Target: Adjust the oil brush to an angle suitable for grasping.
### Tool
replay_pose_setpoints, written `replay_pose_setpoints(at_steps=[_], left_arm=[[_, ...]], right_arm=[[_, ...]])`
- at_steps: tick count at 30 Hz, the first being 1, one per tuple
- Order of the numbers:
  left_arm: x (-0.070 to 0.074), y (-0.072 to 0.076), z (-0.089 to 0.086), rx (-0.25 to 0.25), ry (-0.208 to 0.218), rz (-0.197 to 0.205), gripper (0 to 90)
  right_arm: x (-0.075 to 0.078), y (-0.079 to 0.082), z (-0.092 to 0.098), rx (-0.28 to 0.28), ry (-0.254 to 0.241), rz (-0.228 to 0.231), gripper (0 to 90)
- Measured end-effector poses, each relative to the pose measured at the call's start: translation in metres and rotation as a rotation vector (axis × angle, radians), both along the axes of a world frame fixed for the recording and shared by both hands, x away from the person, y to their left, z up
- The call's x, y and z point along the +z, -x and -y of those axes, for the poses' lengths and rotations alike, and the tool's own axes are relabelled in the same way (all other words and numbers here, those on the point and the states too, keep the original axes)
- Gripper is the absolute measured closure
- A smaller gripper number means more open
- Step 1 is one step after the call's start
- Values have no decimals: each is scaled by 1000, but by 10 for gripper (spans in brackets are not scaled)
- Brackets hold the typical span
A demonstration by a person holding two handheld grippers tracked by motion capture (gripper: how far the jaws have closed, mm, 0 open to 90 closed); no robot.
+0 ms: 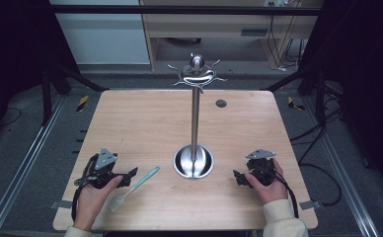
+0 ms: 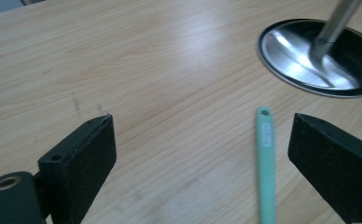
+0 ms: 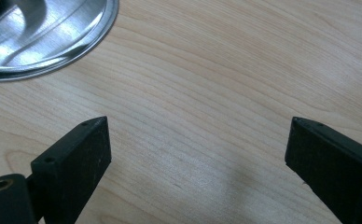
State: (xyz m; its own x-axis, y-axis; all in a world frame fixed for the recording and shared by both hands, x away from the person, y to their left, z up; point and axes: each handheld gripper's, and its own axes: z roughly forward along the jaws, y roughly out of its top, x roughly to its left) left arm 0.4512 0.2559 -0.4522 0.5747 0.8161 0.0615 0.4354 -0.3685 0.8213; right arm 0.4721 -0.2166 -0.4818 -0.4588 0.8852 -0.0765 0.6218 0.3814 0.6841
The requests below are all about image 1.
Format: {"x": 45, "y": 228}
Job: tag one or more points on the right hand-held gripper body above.
{"x": 261, "y": 166}

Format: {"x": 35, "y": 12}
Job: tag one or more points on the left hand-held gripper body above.
{"x": 105, "y": 159}

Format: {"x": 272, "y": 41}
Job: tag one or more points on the person's right hand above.
{"x": 270, "y": 191}

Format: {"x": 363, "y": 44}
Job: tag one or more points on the person's left hand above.
{"x": 91, "y": 200}

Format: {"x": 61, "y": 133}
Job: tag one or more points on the steel utensil stand with hooks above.
{"x": 195, "y": 115}

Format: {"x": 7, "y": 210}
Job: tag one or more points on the black metal stand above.
{"x": 311, "y": 85}
{"x": 58, "y": 85}

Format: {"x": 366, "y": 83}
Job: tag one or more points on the white cabinet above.
{"x": 104, "y": 36}

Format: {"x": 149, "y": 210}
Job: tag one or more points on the light wooden desk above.
{"x": 212, "y": 26}

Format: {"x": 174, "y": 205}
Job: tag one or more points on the grey table bracket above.
{"x": 310, "y": 204}
{"x": 61, "y": 204}

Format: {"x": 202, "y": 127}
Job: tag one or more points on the aluminium floor rail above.
{"x": 344, "y": 171}
{"x": 21, "y": 164}

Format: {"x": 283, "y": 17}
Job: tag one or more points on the black frame crossbar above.
{"x": 179, "y": 10}

